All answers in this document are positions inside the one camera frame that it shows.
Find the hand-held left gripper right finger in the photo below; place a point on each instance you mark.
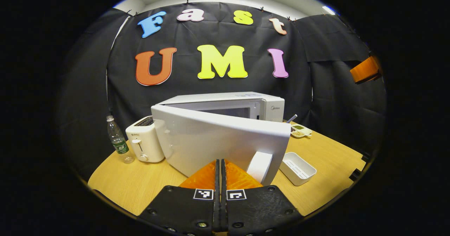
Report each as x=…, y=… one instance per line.
x=256, y=209

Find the ceiling light panel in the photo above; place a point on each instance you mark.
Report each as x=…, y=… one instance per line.
x=329, y=10

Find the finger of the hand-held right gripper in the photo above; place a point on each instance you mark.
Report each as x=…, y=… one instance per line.
x=365, y=70

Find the clear plastic water bottle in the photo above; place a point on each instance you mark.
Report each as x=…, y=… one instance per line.
x=119, y=143

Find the white microwave oven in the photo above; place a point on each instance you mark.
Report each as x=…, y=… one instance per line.
x=211, y=141

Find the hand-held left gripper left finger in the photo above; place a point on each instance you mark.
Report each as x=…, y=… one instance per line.
x=186, y=211

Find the white toaster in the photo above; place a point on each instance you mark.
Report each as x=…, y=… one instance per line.
x=146, y=141

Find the white rectangular tray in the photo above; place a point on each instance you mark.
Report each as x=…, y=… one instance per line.
x=299, y=169

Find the white divided dish of beans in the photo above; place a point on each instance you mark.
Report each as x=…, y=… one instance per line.
x=300, y=131

